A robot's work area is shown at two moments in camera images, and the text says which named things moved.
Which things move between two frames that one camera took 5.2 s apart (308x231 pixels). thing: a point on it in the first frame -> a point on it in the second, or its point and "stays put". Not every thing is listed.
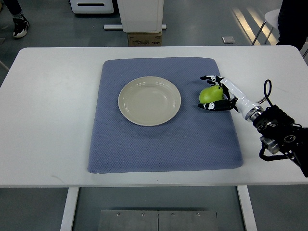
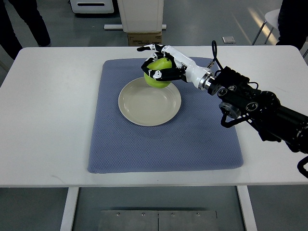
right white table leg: (247, 208) stays put
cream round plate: (149, 100) stays put
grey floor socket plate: (228, 40) stays put
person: (21, 24) -> (28, 10)
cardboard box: (145, 39) stays put
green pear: (211, 94) -> (162, 63)
